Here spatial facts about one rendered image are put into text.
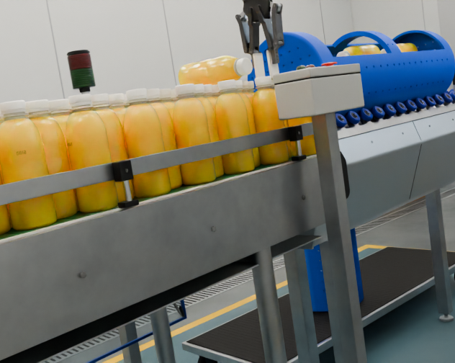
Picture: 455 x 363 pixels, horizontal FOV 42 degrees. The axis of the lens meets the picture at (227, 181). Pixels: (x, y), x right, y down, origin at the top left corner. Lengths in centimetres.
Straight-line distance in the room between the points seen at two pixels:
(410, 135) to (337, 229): 76
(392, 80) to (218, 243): 100
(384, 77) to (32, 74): 347
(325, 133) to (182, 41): 451
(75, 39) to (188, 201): 412
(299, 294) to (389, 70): 75
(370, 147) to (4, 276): 122
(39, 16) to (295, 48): 357
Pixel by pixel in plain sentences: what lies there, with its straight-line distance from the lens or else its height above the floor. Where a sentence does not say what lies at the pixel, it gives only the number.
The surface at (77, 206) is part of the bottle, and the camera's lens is 111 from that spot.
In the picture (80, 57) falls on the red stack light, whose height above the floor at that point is 124.
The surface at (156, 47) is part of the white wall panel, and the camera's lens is 559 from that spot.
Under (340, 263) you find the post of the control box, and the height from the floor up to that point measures 66.
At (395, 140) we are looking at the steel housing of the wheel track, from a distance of 198.
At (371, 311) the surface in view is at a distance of 255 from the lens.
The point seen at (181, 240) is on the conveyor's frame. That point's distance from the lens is 112.
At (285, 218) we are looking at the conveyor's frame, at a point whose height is 78.
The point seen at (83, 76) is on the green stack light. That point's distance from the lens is 169.
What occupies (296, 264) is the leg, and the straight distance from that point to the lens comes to 184.
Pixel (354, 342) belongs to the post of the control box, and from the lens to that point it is 146.
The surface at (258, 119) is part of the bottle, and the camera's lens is 139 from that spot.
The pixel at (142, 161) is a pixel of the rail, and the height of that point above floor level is 97.
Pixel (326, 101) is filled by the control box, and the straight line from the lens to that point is 129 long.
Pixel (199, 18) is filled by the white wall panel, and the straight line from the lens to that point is 598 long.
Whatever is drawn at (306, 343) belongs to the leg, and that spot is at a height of 30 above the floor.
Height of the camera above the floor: 104
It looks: 7 degrees down
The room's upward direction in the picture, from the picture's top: 9 degrees counter-clockwise
